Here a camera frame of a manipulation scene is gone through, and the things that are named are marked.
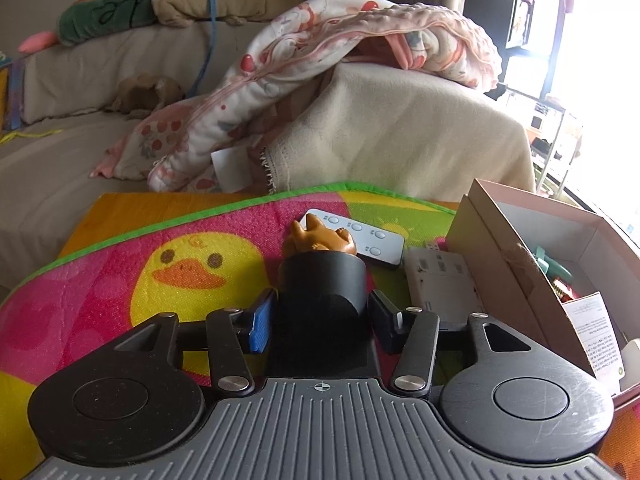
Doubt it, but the colourful cartoon play mat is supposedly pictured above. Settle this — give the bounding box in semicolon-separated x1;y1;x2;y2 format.
1;184;454;479

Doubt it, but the cream lotion tube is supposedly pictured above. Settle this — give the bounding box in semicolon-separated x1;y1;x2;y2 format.
620;338;640;391

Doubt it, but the green plush toy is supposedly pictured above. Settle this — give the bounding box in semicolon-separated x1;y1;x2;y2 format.
18;0;158;54

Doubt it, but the metal shelf rack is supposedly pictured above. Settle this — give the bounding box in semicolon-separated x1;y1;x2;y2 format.
498;84;584;202

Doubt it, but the grey white electronic device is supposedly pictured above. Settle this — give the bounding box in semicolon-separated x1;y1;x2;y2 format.
402;247;485;332

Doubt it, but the teal plastic toy tool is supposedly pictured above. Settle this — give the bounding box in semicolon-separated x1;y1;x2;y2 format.
533;246;573;285

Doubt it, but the pink floral blanket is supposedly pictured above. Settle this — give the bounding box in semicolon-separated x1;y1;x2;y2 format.
92;0;501;193

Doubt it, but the black cone with orange figurine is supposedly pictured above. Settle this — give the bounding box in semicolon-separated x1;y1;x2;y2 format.
266;212;381;379

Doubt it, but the pink cardboard box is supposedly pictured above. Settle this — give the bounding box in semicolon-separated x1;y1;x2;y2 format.
446;180;639;410

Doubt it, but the white printed carton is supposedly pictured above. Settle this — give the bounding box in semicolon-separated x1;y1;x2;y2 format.
563;292;625;386

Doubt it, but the beige covered sofa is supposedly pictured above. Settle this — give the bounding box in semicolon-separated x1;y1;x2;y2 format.
0;19;536;302

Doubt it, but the white remote control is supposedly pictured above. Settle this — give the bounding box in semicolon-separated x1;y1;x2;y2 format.
300;209;405;268

